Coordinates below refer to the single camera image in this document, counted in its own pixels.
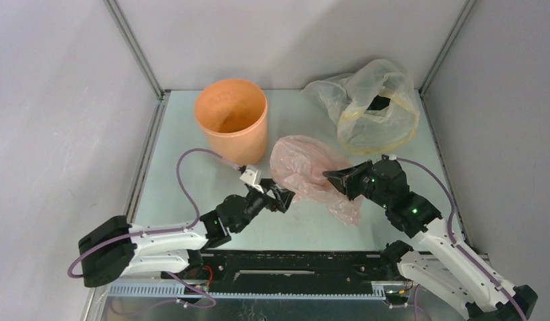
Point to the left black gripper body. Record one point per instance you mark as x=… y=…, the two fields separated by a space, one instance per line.
x=255 y=201

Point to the aluminium frame post right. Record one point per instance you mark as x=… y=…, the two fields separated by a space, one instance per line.
x=447 y=45

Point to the pink plastic trash bag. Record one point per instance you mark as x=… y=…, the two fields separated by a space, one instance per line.
x=297 y=163

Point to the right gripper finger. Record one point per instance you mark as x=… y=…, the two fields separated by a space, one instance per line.
x=364 y=167
x=341 y=180

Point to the clear yellowish plastic bag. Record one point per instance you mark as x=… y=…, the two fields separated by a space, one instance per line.
x=374 y=109

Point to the aluminium frame post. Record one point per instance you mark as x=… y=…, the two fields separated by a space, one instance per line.
x=447 y=45
x=115 y=10

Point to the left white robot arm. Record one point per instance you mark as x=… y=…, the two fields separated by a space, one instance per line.
x=117 y=248

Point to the orange plastic trash bin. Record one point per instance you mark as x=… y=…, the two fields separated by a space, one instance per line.
x=232 y=114

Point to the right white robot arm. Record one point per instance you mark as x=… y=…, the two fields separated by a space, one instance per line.
x=467 y=283

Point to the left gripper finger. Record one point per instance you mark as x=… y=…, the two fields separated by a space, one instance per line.
x=284 y=200
x=269 y=185

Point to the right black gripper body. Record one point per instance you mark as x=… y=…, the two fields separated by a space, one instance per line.
x=352 y=181

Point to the black front mounting rail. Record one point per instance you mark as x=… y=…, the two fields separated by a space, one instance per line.
x=290 y=273

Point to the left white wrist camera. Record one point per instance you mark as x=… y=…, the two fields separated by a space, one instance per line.
x=251 y=176

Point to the aluminium frame post left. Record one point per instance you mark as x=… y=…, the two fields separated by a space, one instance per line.
x=115 y=10

